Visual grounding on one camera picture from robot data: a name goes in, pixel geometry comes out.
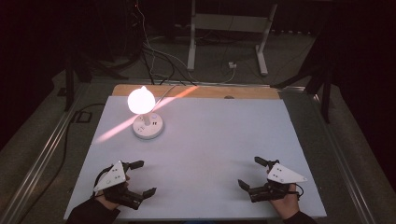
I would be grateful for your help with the glowing round lamp bulb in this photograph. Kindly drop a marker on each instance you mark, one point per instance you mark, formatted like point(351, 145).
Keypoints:
point(141, 101)

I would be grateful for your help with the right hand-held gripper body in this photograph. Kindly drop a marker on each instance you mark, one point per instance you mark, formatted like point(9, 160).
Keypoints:
point(285, 175)

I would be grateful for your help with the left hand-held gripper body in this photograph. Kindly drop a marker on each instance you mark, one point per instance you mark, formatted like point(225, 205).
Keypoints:
point(113, 175)

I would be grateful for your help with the person's right hand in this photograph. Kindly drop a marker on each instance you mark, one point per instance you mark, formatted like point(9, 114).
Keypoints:
point(288, 207)

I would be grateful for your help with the aluminium rail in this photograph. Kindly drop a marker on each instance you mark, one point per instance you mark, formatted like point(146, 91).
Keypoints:
point(46, 149)
point(342, 155)

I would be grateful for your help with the round white power socket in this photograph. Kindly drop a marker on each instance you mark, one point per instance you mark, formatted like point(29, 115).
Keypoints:
point(149, 127)

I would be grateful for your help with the person's left hand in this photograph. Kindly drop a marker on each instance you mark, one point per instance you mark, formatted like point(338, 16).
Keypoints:
point(109, 203)

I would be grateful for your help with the black stand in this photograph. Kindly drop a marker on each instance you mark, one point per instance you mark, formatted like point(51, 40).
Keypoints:
point(325, 99)
point(69, 87)

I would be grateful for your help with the white metal stand frame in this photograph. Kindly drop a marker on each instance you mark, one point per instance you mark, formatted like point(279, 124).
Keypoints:
point(229, 22)

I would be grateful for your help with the white plug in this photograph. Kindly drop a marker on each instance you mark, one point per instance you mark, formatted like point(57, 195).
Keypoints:
point(232, 65)

